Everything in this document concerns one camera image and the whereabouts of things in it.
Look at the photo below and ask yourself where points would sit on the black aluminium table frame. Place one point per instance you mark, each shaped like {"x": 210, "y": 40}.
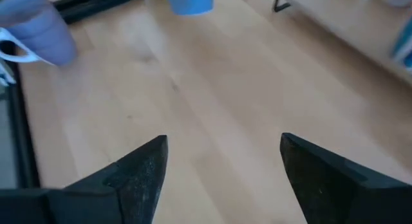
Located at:
{"x": 22, "y": 137}

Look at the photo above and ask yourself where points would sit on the purple and white mug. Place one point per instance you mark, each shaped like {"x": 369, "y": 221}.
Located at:
{"x": 38, "y": 27}

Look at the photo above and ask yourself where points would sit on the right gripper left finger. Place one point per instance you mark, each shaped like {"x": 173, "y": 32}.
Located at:
{"x": 135, "y": 185}

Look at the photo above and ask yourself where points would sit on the blue and white mug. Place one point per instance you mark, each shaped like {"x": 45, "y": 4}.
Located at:
{"x": 404, "y": 43}

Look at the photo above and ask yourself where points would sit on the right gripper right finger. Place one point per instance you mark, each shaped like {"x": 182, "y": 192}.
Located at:
{"x": 322, "y": 192}

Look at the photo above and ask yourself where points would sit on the plain lavender mug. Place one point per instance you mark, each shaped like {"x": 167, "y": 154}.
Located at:
{"x": 190, "y": 2}

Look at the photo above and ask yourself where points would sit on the wooden shelf black metal frame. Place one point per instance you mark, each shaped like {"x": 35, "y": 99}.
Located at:
{"x": 354, "y": 34}

